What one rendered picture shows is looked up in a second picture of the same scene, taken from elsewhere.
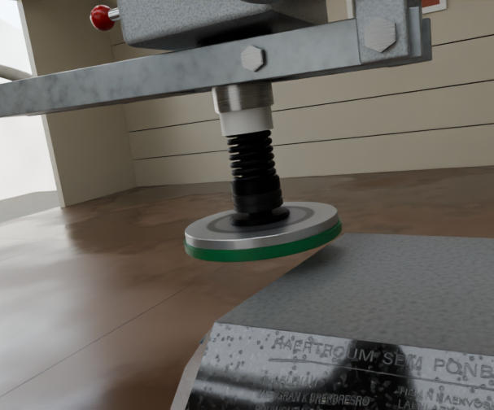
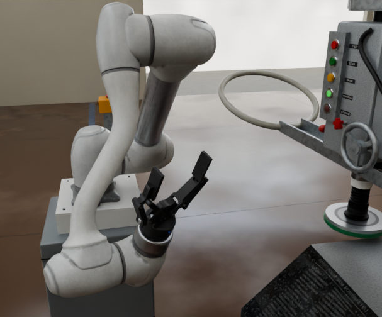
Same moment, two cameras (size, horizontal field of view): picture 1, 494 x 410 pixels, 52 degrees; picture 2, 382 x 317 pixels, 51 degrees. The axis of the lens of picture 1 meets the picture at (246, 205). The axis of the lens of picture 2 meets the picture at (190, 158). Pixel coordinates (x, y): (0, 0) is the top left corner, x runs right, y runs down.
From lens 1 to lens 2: 0.97 m
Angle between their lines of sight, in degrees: 43
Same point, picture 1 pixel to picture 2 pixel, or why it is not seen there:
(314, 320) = (333, 260)
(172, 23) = (336, 150)
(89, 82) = (314, 143)
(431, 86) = not seen: outside the picture
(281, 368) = (316, 266)
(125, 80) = (324, 150)
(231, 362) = (308, 257)
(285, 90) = not seen: outside the picture
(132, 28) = (325, 143)
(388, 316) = (352, 271)
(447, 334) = (356, 283)
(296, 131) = not seen: outside the picture
